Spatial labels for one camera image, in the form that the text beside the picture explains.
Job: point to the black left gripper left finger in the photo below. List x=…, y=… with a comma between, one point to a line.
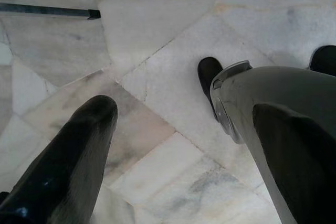
x=60, y=176

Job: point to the grey robot leg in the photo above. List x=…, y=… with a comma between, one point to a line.
x=325, y=58
x=275, y=85

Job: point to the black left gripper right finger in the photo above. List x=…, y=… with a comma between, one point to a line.
x=307, y=171

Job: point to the grey robot left leg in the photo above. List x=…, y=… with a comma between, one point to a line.
x=275, y=85

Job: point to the grey robot right leg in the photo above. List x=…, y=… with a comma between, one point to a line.
x=325, y=58

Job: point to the silver rack base bar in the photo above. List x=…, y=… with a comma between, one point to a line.
x=52, y=11

